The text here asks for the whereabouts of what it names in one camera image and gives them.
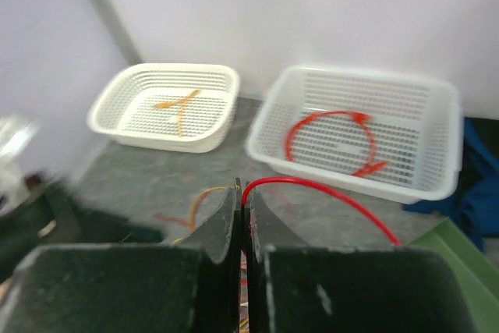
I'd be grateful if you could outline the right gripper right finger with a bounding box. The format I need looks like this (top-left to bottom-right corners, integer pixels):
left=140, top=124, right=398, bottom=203
left=243, top=184, right=476, bottom=332

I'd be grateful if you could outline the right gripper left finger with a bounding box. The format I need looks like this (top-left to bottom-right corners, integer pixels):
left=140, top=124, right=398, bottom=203
left=1, top=181, right=241, bottom=332

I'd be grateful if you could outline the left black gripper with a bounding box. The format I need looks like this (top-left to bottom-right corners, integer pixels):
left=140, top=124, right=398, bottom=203
left=1, top=182, right=164, bottom=282

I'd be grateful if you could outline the yellow thin wire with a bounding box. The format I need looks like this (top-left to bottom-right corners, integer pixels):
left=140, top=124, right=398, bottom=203
left=171, top=186, right=231, bottom=246

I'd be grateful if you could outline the red thin wire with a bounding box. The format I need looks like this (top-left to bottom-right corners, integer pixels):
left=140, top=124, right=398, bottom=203
left=241, top=176, right=402, bottom=246

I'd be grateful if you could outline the yellow ethernet cable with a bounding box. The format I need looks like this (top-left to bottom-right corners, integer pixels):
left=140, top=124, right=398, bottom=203
left=154, top=88, right=202, bottom=139

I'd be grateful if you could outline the left white perforated basket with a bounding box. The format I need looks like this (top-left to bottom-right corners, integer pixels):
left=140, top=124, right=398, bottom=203
left=87, top=63, right=240, bottom=154

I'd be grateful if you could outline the white perforated basket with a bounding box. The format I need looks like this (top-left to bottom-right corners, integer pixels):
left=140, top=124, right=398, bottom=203
left=87, top=63, right=240, bottom=154
left=246, top=66, right=463, bottom=204

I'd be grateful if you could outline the right white perforated basket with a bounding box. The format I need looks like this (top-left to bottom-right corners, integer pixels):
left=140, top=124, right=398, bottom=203
left=246, top=66, right=463, bottom=204

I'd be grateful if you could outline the green plastic tray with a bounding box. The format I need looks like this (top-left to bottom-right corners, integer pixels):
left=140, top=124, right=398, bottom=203
left=407, top=219, right=499, bottom=332

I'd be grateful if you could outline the black and blue jacket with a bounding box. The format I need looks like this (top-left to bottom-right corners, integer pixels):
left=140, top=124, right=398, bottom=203
left=402, top=118, right=498, bottom=251

